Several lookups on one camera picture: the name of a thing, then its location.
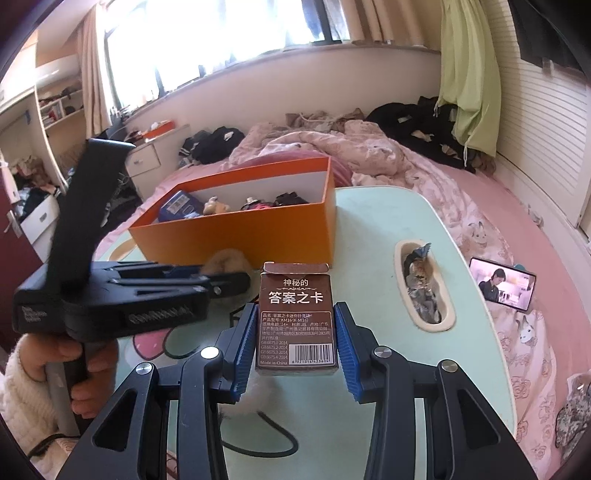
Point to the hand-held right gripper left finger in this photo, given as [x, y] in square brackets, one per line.
[247, 350]

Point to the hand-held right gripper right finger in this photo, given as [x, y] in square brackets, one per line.
[345, 355]

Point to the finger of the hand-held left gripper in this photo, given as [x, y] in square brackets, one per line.
[157, 271]
[221, 284]

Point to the beige fluffy pom-pom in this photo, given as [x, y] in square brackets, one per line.
[228, 259]

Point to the brown card box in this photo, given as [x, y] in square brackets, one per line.
[295, 314]

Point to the blue tin box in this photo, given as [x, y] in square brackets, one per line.
[178, 205]

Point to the orange cardboard box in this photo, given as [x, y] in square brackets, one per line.
[277, 235]

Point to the black lace cloth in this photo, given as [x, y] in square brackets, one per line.
[291, 199]

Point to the mint green desktop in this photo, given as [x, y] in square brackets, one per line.
[369, 230]

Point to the person's left hand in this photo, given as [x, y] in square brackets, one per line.
[46, 357]

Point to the white drawer cabinet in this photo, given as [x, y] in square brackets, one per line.
[41, 219]

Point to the pile of candy wrappers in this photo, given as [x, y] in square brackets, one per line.
[422, 286]

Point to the white desk with drawers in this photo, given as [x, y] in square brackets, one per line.
[143, 159]

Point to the dark clothes with white patches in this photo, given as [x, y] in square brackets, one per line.
[212, 143]

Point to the orange tray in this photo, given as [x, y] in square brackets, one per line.
[161, 131]

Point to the maroon cushion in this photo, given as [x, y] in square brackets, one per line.
[341, 170]

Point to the smartphone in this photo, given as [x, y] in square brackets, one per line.
[503, 284]

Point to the pink floral quilt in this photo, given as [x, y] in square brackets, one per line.
[369, 147]

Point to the beige curtain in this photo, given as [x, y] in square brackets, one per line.
[97, 69]

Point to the floral patterned cloth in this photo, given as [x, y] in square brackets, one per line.
[572, 410]

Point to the black clothes pile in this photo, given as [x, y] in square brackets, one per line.
[397, 115]

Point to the window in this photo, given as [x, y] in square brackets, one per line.
[231, 37]

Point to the light green curtain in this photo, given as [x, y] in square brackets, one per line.
[466, 69]

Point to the black hanging garment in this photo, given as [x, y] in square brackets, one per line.
[540, 32]

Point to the white wall shelf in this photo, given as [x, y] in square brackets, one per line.
[60, 99]

